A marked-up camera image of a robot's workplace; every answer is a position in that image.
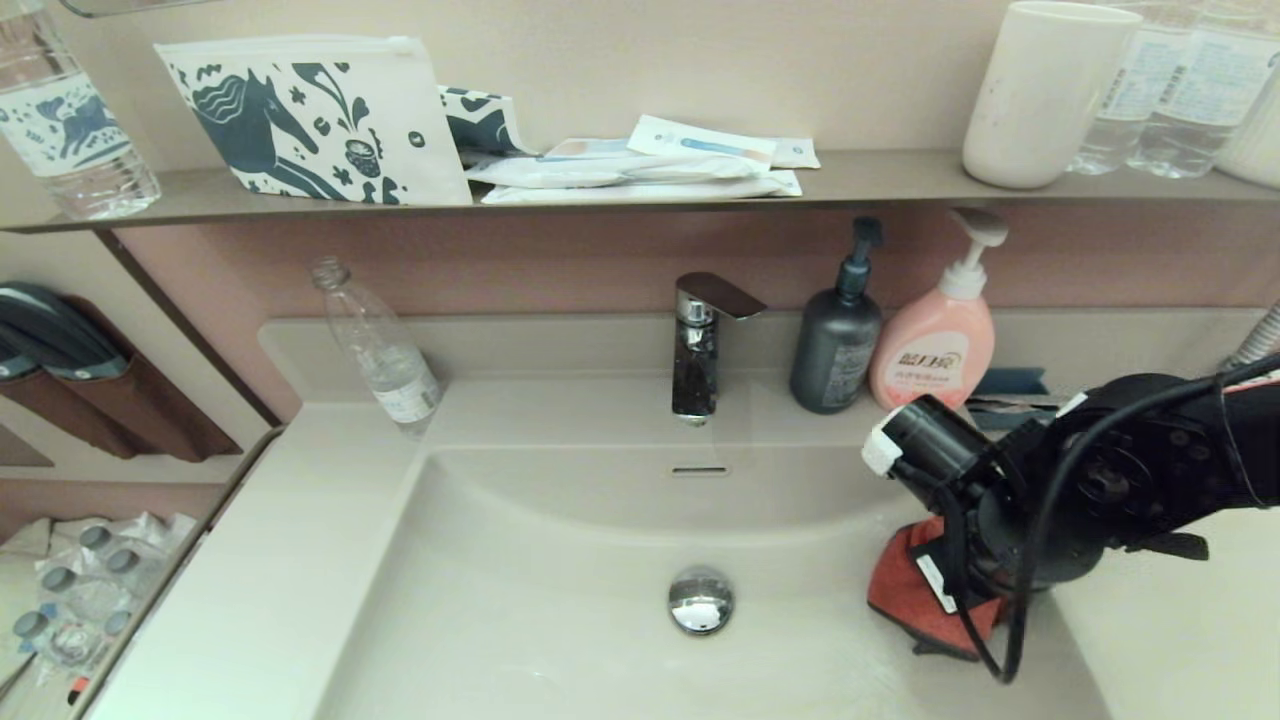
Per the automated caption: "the bottle with blue deer label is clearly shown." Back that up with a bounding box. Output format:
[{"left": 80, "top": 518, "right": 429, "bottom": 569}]
[{"left": 0, "top": 0, "right": 163, "bottom": 222}]

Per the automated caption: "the white ribbed container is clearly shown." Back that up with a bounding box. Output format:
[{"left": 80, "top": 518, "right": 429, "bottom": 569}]
[{"left": 1212, "top": 60, "right": 1280, "bottom": 191}]

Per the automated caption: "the dark grey slipper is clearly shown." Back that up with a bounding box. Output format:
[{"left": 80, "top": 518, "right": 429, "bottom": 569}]
[
  {"left": 0, "top": 340, "right": 43, "bottom": 384},
  {"left": 0, "top": 283, "right": 131, "bottom": 381}
]

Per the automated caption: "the dark grey pump bottle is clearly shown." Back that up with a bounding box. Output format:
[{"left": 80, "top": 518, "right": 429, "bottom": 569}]
[{"left": 790, "top": 216, "right": 885, "bottom": 416}]

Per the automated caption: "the chrome sink faucet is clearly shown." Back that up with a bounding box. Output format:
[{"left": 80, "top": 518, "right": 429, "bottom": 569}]
[{"left": 672, "top": 272, "right": 769, "bottom": 426}]

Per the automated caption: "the orange microfibre cloth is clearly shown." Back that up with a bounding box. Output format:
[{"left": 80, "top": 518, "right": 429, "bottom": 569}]
[{"left": 867, "top": 515, "right": 1006, "bottom": 661}]

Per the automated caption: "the white ceramic sink basin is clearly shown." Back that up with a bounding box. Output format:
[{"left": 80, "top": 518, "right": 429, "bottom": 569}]
[{"left": 318, "top": 443, "right": 1111, "bottom": 720}]

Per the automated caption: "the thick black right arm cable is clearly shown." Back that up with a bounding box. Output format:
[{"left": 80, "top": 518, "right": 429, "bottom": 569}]
[{"left": 940, "top": 355, "right": 1280, "bottom": 687}]

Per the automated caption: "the brown wall pocket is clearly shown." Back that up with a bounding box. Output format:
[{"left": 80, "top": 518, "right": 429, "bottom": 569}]
[{"left": 0, "top": 300, "right": 244, "bottom": 464}]

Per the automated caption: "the clear empty plastic bottle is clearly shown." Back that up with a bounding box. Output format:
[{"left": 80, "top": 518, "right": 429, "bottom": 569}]
[{"left": 310, "top": 258, "right": 446, "bottom": 438}]

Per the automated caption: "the white plastic cup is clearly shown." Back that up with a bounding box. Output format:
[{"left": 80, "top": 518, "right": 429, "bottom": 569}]
[{"left": 962, "top": 0, "right": 1141, "bottom": 191}]

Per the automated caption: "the pink soap pump bottle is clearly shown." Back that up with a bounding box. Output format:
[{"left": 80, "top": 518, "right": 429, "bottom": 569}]
[{"left": 869, "top": 207, "right": 1009, "bottom": 413}]

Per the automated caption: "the packet with orange blue print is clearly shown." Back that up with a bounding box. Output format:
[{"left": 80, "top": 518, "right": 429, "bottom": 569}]
[{"left": 542, "top": 138, "right": 643, "bottom": 162}]

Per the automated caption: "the small horse print pouch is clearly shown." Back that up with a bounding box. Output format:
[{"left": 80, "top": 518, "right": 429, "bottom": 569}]
[{"left": 440, "top": 87, "right": 539, "bottom": 159}]

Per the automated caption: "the water bottle with white label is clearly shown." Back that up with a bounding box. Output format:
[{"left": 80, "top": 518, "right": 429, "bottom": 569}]
[
  {"left": 1126, "top": 0, "right": 1280, "bottom": 180},
  {"left": 1066, "top": 0, "right": 1193, "bottom": 176}
]

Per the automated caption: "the long white packet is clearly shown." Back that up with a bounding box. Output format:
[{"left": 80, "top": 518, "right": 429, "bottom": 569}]
[{"left": 465, "top": 154, "right": 773, "bottom": 190}]

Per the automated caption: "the white corrugated hose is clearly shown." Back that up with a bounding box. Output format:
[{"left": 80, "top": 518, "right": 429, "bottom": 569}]
[{"left": 1220, "top": 305, "right": 1280, "bottom": 373}]

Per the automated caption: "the chrome drain stopper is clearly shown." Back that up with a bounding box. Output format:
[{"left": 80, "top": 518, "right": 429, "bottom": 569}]
[{"left": 668, "top": 565, "right": 736, "bottom": 635}]

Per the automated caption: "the white packet with blue stripe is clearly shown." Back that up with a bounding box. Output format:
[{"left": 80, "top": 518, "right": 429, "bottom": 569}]
[{"left": 629, "top": 115, "right": 779, "bottom": 168}]

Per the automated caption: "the blue plastic box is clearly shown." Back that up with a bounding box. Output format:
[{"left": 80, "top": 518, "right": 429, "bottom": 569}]
[{"left": 985, "top": 368, "right": 1049, "bottom": 403}]

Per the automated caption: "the large horse print pouch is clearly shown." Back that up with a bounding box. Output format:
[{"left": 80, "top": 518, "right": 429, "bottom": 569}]
[{"left": 155, "top": 37, "right": 474, "bottom": 207}]

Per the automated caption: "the shrink-wrapped bottle pack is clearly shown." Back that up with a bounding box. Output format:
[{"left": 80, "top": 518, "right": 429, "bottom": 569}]
[{"left": 0, "top": 512, "right": 201, "bottom": 701}]

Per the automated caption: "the grey brown wall shelf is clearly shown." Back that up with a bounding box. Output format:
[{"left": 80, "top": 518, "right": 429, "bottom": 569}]
[{"left": 0, "top": 150, "right": 1280, "bottom": 236}]

